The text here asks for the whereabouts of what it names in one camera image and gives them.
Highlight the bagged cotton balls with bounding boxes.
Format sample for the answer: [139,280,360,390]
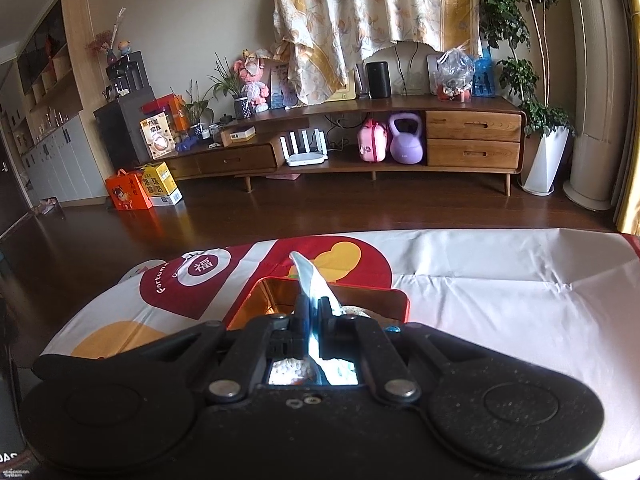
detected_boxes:
[269,303,374,386]

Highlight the red square tin box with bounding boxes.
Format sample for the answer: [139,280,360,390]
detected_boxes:
[222,275,412,332]

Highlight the white wifi router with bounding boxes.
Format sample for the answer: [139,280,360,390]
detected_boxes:
[279,129,329,168]

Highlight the purple kettlebell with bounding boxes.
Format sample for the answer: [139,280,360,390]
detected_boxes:
[388,112,424,165]

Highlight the yellow carton box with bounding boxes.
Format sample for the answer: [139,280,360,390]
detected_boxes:
[139,162,182,207]

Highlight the small cream box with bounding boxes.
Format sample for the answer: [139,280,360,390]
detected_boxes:
[220,127,256,148]

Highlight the orange gift box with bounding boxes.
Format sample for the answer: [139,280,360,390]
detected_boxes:
[105,169,153,211]

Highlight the festive printed tablecloth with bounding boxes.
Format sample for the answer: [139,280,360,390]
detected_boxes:
[47,229,639,479]

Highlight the wooden tv cabinet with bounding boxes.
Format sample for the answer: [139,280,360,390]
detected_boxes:
[164,96,526,182]

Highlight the cereal gift box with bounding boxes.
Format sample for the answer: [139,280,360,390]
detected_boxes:
[140,112,176,159]

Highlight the white tall planter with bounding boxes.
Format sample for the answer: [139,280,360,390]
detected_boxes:
[518,127,570,196]

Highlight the black cylindrical speaker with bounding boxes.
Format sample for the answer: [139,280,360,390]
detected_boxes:
[366,61,392,99]

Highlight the small potted plant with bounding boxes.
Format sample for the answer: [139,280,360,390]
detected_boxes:
[208,49,256,119]

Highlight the pink plush doll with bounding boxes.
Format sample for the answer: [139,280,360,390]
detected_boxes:
[232,49,270,114]

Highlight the clear plastic bag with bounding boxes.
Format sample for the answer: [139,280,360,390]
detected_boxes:
[435,48,475,102]

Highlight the blue plastic container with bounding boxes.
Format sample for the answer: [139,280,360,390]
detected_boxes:
[473,47,496,98]

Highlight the golden window curtain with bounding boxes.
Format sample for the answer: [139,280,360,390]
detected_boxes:
[613,0,639,236]

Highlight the floral cloth cover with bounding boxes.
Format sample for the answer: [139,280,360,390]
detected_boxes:
[273,0,480,105]

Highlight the tall green potted plant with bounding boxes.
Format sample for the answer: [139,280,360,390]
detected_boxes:
[480,0,575,136]

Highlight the white standing air conditioner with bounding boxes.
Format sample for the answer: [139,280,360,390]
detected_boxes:
[563,0,631,211]

